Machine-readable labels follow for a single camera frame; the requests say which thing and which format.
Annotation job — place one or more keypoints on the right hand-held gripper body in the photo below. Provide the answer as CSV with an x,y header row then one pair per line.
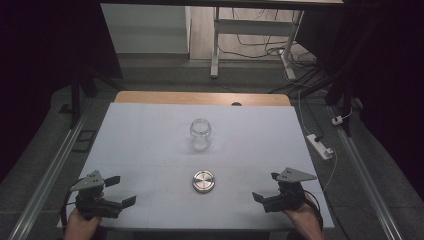
x,y
288,200

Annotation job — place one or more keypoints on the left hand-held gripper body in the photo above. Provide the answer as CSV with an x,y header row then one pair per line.
x,y
91,204

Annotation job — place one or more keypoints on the round silver metal lid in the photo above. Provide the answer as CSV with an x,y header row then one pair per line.
x,y
203,181

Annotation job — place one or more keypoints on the clear glass jar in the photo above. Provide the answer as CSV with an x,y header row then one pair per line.
x,y
201,141

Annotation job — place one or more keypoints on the person's left hand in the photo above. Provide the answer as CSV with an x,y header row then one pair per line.
x,y
80,230

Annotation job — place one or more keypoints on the person's right hand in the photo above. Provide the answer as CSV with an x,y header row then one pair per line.
x,y
306,223

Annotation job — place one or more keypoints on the white power strip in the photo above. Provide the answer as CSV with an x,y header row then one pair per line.
x,y
319,146

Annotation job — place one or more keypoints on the white table cover sheet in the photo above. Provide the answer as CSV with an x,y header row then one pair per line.
x,y
150,133

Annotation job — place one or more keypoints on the small white adapter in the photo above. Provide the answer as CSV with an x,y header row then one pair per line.
x,y
337,120

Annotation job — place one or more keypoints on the black metal stand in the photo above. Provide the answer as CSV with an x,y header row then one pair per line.
x,y
76,100
340,90

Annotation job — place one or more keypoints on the black curtain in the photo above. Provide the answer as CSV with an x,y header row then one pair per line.
x,y
390,66
40,50

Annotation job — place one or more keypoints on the aluminium floor rail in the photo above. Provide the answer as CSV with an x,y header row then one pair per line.
x,y
50,176
366,180

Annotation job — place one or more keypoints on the white desk frame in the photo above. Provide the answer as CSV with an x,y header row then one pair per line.
x,y
253,27

